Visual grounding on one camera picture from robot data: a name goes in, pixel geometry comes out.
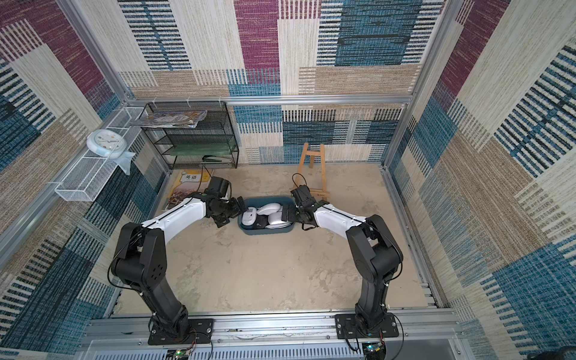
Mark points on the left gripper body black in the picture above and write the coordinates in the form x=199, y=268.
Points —
x=223, y=212

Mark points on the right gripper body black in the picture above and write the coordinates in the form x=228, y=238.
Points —
x=290, y=212

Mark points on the white slim mouse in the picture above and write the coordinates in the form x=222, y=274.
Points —
x=275, y=221

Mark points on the silver mouse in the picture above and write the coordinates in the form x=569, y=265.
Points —
x=249, y=217

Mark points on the white rounded mouse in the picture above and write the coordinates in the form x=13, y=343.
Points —
x=269, y=208

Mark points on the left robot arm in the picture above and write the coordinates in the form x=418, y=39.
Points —
x=140, y=260

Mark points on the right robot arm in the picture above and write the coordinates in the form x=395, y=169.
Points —
x=375, y=252

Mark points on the yellow textbook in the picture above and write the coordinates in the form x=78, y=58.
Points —
x=187, y=182

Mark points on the magazine on shelf top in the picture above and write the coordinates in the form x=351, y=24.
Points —
x=189, y=119

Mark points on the white round clock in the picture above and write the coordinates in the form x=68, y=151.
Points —
x=106, y=143

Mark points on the black wire mesh shelf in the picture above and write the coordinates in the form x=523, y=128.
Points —
x=183, y=148

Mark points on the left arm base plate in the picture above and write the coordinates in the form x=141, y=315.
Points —
x=198, y=331

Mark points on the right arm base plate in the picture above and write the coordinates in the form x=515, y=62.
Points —
x=349, y=326

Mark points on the white wire wall basket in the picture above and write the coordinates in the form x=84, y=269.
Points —
x=88, y=176

